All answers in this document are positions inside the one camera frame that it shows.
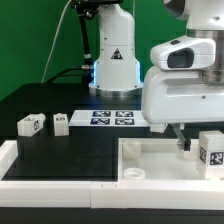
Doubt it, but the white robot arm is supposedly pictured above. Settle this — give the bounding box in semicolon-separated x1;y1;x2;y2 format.
73;0;224;141

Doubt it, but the white square tabletop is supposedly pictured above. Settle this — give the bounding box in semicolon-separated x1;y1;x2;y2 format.
118;138;224;182

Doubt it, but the white marker base plate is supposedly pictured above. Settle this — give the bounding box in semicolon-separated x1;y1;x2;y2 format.
69;110;148;127

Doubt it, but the white U-shaped obstacle fence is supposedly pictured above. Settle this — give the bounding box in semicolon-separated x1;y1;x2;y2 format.
0;141;224;210

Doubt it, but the black cable bundle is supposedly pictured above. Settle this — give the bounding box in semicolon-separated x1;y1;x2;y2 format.
44;64;94;84

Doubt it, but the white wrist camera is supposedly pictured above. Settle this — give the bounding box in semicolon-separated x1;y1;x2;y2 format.
150;36;216;71

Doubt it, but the white cable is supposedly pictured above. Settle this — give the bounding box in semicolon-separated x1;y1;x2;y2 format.
41;0;74;84

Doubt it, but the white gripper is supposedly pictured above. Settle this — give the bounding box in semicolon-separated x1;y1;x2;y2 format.
141;66;224;152

